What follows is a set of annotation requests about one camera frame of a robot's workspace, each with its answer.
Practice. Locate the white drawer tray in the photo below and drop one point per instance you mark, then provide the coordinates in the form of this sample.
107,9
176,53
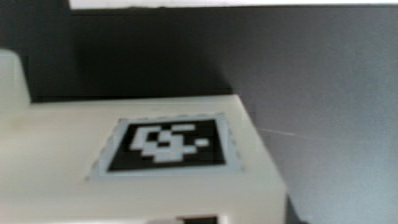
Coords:
132,161

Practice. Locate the white U-shaped border frame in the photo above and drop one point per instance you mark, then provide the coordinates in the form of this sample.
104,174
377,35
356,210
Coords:
114,4

